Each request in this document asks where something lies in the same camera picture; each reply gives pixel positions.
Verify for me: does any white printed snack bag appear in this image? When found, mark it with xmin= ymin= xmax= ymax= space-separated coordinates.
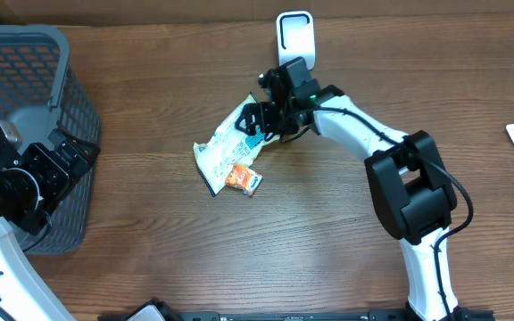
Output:
xmin=193 ymin=93 xmax=279 ymax=197

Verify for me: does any orange Kleenex tissue pack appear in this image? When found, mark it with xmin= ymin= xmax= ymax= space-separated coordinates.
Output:
xmin=225 ymin=163 xmax=262 ymax=196

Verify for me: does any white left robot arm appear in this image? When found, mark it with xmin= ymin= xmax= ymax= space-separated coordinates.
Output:
xmin=0 ymin=125 xmax=100 ymax=320

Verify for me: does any white barcode scanner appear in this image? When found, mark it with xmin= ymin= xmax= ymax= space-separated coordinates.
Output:
xmin=276 ymin=11 xmax=316 ymax=70

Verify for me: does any dark grey plastic basket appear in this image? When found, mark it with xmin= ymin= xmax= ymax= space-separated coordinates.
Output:
xmin=0 ymin=25 xmax=101 ymax=255

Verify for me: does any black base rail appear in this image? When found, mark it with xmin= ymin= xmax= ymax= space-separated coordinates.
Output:
xmin=97 ymin=309 xmax=495 ymax=321

